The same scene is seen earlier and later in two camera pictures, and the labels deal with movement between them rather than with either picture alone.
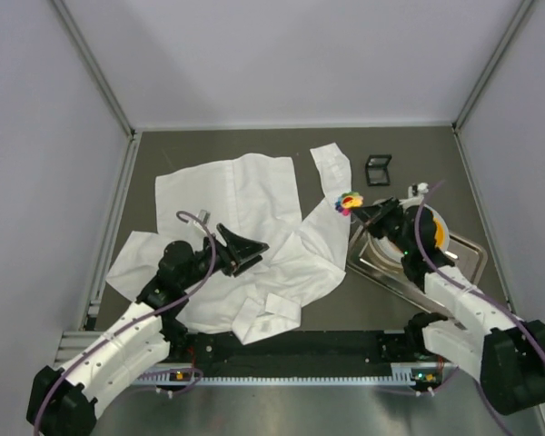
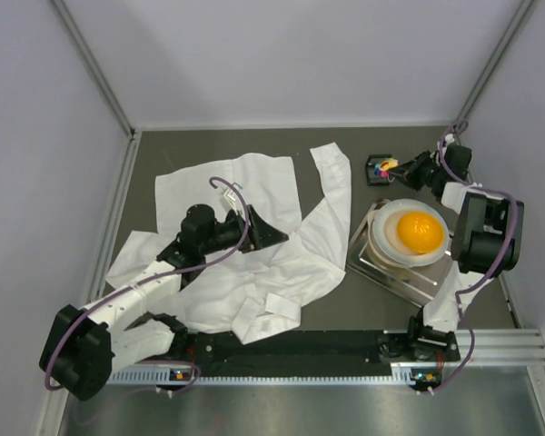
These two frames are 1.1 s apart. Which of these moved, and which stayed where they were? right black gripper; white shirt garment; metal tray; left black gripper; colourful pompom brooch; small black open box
Moved: left black gripper; colourful pompom brooch; right black gripper
Stayed: small black open box; metal tray; white shirt garment
